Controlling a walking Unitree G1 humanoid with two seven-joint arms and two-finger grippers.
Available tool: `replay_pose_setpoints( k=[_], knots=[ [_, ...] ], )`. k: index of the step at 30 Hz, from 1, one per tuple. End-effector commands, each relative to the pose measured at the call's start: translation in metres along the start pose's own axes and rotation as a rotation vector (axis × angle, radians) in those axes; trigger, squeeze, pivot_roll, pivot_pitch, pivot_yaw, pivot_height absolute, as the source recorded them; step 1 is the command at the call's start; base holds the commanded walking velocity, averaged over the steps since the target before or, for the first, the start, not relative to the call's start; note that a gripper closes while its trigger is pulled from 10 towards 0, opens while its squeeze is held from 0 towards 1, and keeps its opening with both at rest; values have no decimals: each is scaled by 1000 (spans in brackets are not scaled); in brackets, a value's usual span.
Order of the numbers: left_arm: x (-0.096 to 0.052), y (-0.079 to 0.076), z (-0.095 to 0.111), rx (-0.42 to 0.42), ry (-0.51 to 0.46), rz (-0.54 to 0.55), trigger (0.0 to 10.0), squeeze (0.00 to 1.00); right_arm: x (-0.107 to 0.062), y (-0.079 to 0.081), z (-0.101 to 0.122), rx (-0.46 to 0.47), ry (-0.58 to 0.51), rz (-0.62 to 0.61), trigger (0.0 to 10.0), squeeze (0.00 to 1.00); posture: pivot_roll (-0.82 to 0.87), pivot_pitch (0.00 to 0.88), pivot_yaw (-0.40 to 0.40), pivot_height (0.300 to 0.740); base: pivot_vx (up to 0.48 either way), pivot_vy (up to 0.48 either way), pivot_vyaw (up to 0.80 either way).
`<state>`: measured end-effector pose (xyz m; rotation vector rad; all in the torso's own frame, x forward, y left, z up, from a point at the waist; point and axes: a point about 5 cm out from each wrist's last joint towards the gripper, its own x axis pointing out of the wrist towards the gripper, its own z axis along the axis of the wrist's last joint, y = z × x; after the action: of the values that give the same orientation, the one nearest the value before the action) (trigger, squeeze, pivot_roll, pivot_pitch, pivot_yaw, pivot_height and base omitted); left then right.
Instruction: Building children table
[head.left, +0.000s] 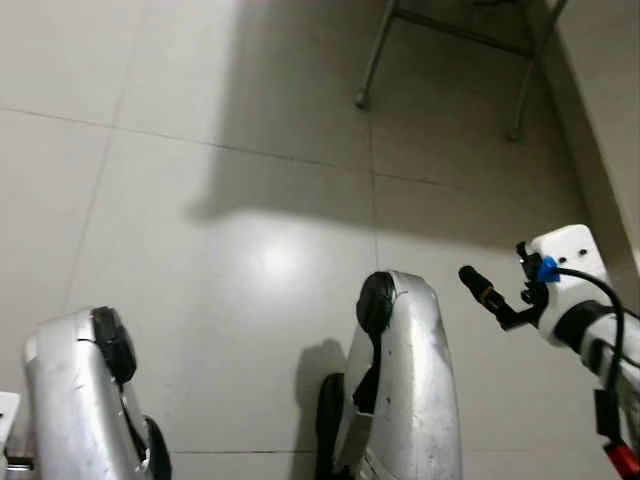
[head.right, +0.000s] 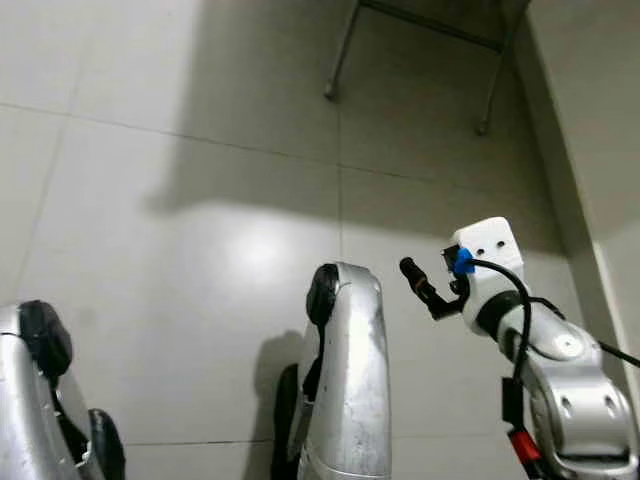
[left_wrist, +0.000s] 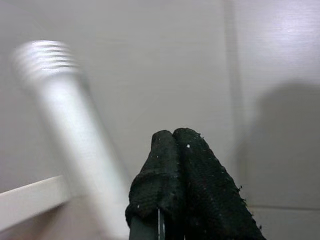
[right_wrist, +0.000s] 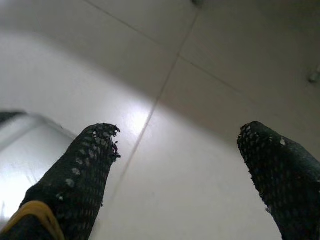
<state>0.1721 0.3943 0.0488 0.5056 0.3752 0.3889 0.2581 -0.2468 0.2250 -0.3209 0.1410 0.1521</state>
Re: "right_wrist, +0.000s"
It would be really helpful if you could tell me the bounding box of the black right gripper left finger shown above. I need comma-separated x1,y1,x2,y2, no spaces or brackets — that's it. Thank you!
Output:
0,122,122,240

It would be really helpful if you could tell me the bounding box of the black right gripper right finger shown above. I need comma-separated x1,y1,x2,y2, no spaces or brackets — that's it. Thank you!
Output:
236,121,320,240

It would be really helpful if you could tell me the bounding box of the yellow rubber band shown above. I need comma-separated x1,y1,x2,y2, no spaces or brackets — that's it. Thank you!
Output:
0,200,66,240

